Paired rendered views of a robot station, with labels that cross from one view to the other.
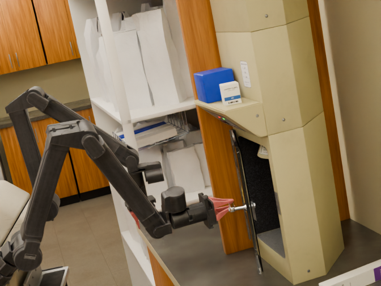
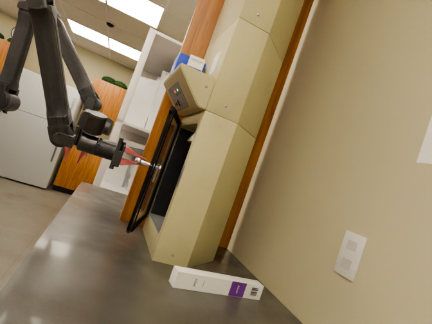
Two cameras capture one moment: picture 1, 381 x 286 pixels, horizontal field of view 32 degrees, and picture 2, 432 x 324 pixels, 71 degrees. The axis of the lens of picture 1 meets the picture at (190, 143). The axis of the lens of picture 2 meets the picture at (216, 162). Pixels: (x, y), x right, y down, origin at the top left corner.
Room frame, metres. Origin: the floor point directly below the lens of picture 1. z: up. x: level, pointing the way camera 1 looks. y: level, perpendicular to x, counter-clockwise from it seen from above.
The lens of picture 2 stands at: (0.97, -0.22, 1.24)
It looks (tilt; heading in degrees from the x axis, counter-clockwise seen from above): 2 degrees up; 355
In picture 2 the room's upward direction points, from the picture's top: 20 degrees clockwise
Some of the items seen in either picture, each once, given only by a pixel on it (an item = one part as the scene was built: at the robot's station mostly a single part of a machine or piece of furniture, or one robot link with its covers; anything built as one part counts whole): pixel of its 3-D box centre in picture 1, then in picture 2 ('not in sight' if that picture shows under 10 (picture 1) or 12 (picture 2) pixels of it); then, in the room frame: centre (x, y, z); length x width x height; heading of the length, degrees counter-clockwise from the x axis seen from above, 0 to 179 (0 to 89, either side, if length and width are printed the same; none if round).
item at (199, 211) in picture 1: (198, 213); (108, 150); (1.95, 0.02, 1.20); 0.07 x 0.07 x 0.10; 13
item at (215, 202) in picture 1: (220, 207); (130, 159); (1.97, -0.05, 1.20); 0.09 x 0.07 x 0.07; 103
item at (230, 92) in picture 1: (230, 93); (194, 68); (1.96, -0.14, 1.54); 0.05 x 0.05 x 0.06; 4
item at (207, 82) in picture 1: (215, 84); (186, 72); (2.10, -0.11, 1.56); 0.10 x 0.10 x 0.09; 14
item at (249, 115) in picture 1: (228, 117); (182, 94); (2.02, -0.13, 1.46); 0.32 x 0.11 x 0.10; 14
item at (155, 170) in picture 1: (144, 167); (99, 117); (2.25, 0.17, 1.30); 0.11 x 0.09 x 0.12; 93
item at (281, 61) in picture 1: (289, 144); (216, 149); (2.06, -0.31, 1.33); 0.32 x 0.25 x 0.77; 14
